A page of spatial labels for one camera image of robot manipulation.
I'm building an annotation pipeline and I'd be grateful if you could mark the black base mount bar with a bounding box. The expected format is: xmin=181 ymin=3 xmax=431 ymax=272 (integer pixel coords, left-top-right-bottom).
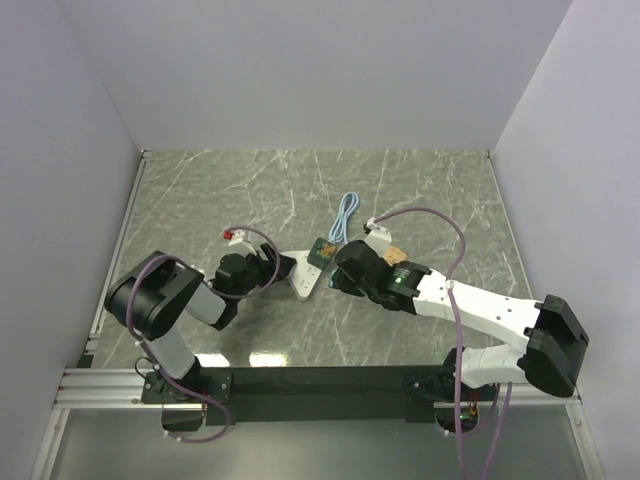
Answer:
xmin=164 ymin=365 xmax=454 ymax=431

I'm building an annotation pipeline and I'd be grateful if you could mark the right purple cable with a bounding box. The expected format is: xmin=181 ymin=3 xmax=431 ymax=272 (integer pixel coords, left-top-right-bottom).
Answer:
xmin=377 ymin=207 xmax=514 ymax=480

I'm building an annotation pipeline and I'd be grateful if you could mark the white triangular power strip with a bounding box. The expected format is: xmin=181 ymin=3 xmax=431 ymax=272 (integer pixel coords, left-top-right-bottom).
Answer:
xmin=284 ymin=250 xmax=332 ymax=301

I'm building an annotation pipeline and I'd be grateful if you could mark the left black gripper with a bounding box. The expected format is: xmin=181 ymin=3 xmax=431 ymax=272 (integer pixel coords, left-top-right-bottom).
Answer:
xmin=234 ymin=242 xmax=296 ymax=302

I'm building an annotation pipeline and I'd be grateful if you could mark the dark green plug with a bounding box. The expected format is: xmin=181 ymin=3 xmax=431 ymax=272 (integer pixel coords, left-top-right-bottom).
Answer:
xmin=306 ymin=237 xmax=338 ymax=270

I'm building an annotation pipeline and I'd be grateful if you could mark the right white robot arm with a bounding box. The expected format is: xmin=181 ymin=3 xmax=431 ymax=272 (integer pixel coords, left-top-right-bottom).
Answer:
xmin=334 ymin=240 xmax=589 ymax=399

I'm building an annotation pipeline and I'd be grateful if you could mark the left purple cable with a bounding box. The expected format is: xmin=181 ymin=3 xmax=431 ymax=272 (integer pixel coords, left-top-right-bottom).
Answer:
xmin=125 ymin=227 xmax=281 ymax=401

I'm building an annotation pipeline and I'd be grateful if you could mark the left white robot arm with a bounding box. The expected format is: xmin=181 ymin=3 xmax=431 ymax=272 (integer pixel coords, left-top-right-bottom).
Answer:
xmin=104 ymin=243 xmax=296 ymax=402

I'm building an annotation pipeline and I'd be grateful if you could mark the light blue cable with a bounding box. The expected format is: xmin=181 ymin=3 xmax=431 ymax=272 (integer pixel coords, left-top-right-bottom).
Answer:
xmin=327 ymin=192 xmax=362 ymax=246

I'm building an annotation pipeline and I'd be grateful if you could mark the purple cable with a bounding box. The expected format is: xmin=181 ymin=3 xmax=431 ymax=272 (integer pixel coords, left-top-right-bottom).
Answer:
xmin=125 ymin=227 xmax=281 ymax=401
xmin=377 ymin=207 xmax=514 ymax=480

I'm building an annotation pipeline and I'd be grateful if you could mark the wooden cube plug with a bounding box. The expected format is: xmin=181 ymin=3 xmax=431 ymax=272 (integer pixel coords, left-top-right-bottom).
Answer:
xmin=383 ymin=245 xmax=408 ymax=266

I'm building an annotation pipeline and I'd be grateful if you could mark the teal cube adapter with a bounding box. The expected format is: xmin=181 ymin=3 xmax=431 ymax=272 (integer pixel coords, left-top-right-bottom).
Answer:
xmin=327 ymin=269 xmax=338 ymax=288

